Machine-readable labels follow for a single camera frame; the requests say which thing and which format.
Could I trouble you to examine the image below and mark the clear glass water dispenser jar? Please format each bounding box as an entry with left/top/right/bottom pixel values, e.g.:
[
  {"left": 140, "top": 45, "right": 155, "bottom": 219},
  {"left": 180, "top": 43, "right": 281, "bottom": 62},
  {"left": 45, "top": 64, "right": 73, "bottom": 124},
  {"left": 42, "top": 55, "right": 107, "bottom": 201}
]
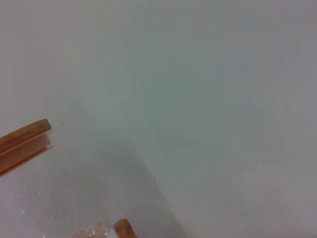
[{"left": 0, "top": 171, "right": 117, "bottom": 238}]

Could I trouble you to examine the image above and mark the light wooden dispenser stand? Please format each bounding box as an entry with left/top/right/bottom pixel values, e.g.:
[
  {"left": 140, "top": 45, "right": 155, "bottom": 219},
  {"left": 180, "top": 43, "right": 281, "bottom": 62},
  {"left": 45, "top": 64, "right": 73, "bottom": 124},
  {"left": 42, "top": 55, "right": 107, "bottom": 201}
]
[{"left": 0, "top": 119, "right": 138, "bottom": 238}]

